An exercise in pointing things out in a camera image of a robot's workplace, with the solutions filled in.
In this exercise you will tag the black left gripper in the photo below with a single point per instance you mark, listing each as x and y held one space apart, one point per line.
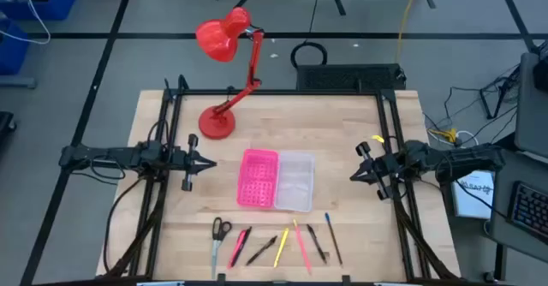
188 162

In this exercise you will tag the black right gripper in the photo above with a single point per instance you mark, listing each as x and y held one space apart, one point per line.
385 166

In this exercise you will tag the pink plastic box lid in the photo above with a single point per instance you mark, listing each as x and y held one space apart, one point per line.
257 179

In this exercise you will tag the clear plastic supply box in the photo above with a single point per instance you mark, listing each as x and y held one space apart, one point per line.
295 183

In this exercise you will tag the blue-capped dark pen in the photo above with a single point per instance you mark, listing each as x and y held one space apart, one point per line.
333 239

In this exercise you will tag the pink pencil with yellow eraser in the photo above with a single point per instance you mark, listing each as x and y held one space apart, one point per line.
302 247

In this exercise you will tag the black Pilot G-2 pen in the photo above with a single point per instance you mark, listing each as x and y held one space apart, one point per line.
261 251

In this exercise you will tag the yellow highlighter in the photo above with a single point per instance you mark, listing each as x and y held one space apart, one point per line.
281 247

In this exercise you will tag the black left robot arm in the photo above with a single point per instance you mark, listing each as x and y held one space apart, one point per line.
107 155

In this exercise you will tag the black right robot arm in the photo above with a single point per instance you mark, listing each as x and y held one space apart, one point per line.
462 157

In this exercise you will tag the yellow tag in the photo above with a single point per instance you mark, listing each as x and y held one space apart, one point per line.
377 138

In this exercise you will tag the red desk lamp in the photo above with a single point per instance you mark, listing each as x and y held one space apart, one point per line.
218 123

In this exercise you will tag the black perforated computer case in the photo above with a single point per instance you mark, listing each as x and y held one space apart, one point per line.
351 77

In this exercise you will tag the white booklet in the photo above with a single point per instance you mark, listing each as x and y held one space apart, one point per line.
471 204

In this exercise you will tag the silver clamp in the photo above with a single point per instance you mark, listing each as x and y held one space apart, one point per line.
391 284
160 284

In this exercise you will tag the black floor stand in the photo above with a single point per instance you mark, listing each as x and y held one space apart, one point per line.
486 102

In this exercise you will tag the grey desk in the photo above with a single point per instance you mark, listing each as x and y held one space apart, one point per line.
533 119
500 222

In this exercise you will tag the black backlit keyboard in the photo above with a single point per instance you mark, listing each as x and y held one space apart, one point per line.
531 209

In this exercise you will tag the black cart foot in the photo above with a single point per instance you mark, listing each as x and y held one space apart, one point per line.
6 125

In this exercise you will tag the grey metal base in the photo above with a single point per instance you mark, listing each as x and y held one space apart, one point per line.
17 82

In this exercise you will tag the black device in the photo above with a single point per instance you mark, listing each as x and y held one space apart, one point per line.
541 72

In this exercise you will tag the black metal table frame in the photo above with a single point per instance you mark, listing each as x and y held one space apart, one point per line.
278 92

